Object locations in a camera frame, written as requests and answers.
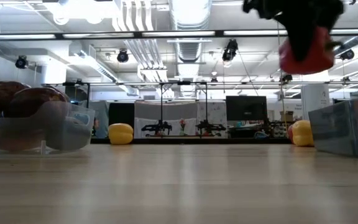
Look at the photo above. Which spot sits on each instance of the grey translucent plastic bin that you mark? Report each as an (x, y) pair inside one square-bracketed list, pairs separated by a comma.
[(334, 130)]

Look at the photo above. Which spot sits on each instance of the silver ceiling air duct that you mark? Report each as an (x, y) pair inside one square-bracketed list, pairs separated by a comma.
[(191, 18)]

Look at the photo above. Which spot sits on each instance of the yellow bell pepper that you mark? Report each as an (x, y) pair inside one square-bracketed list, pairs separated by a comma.
[(303, 133), (120, 133)]

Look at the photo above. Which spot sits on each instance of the black partition panel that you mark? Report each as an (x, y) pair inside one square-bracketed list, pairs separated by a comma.
[(121, 115)]

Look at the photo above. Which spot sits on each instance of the black computer monitor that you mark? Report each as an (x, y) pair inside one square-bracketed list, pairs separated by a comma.
[(246, 108)]

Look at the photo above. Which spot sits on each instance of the black overhead beam with lights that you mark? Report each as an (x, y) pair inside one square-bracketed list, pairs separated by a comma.
[(135, 34)]

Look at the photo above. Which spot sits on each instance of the background black robot arm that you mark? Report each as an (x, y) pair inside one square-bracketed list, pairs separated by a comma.
[(210, 127), (158, 127)]

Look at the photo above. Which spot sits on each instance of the white partition panel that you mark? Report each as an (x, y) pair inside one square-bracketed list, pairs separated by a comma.
[(182, 112)]

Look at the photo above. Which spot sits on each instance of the black aluminium table frame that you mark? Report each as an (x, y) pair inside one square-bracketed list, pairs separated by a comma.
[(197, 141)]

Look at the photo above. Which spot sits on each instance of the background robot station frame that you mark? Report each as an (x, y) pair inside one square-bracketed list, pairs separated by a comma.
[(182, 83)]

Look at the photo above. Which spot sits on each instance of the clear plastic bin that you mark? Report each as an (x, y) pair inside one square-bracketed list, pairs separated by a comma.
[(73, 137)]

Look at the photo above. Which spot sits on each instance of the cardboard box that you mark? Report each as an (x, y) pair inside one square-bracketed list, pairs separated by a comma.
[(287, 116)]

